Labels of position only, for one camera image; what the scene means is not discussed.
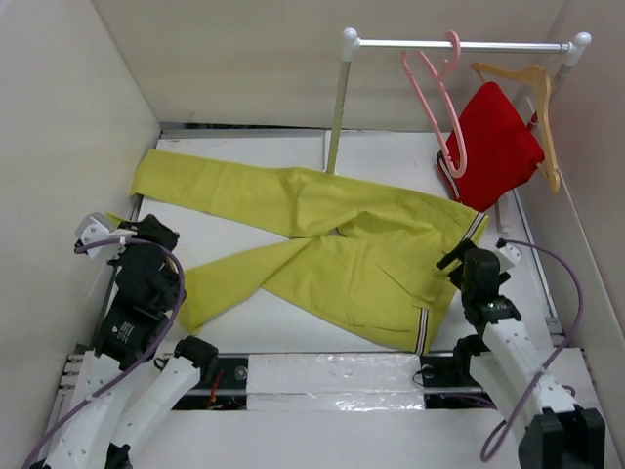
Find yellow-green trousers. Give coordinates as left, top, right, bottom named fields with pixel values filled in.
left=132, top=149, right=488, bottom=354

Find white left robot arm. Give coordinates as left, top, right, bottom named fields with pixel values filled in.
left=23, top=213, right=219, bottom=468

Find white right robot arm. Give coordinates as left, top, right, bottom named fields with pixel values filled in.
left=437, top=239, right=606, bottom=468

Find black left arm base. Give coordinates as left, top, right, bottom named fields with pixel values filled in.
left=173, top=355, right=249, bottom=411

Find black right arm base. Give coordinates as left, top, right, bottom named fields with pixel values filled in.
left=413, top=353, right=494, bottom=409

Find pink plastic hanger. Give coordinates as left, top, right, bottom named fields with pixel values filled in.
left=401, top=30, right=471, bottom=180

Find wooden hanger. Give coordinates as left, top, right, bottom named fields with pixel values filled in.
left=471, top=63, right=561, bottom=193

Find red folded shorts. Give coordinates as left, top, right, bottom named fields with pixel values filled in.
left=437, top=82, right=544, bottom=212

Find white metal clothes rack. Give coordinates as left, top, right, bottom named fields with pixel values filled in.
left=325, top=27, right=592, bottom=174

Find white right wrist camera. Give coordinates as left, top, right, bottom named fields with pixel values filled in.
left=494, top=238, right=521, bottom=273

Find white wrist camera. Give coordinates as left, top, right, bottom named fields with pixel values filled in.
left=74, top=212, right=134, bottom=260
left=494, top=238, right=521, bottom=273

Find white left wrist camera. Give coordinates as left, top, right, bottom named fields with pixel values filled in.
left=74, top=212, right=134, bottom=260

